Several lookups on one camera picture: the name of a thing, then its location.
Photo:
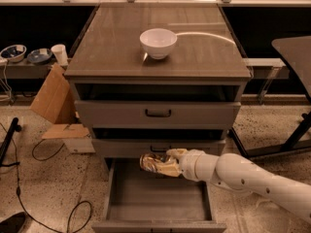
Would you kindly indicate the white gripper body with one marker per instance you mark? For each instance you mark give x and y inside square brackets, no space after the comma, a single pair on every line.
[190,165]

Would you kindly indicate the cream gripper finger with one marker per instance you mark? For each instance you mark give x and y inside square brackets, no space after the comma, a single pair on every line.
[176,153]
[170,169]

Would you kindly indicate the orange can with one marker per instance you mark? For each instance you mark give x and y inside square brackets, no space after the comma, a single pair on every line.
[154,163]

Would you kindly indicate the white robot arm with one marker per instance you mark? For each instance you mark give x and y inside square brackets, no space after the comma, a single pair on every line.
[236,173]

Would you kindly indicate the bottom grey drawer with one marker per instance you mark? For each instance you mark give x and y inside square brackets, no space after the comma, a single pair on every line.
[142,202]

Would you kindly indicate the grey drawer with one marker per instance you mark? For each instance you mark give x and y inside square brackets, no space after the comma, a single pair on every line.
[131,143]
[172,106]
[142,202]

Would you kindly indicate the middle grey drawer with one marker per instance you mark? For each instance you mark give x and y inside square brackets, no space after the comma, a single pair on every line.
[131,143]

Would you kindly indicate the grey drawer cabinet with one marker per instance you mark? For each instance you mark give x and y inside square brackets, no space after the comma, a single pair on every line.
[205,53]

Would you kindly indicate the top grey drawer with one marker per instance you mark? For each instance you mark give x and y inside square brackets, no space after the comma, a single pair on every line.
[172,106]

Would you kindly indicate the black metal stand right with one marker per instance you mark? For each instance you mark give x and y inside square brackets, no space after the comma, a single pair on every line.
[293,143]

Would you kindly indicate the white bowl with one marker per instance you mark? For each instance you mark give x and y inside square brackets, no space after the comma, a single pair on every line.
[158,42]

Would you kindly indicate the flat cardboard piece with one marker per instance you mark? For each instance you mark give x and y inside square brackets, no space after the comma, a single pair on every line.
[66,131]

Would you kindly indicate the upright cardboard sheet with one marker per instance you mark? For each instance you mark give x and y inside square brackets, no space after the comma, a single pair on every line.
[54,101]

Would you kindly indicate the dark round table top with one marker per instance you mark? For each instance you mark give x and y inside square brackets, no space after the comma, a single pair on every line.
[296,52]

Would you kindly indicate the white paper cup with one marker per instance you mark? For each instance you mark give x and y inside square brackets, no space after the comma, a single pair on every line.
[59,51]

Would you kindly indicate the black stand leg left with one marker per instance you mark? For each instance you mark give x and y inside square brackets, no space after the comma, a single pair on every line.
[14,127]

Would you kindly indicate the blue patterned bowl right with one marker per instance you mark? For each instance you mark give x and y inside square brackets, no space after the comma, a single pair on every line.
[40,56]

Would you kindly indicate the blue patterned bowl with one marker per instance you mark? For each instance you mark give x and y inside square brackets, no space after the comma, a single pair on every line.
[14,53]
[40,56]

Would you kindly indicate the black object bottom left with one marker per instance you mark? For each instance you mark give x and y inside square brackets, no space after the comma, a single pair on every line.
[13,224]

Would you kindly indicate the grey low shelf left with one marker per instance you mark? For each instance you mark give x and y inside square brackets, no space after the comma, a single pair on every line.
[25,70]

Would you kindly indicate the blue patterned bowl left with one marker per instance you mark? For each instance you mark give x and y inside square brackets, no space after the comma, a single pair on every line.
[14,53]

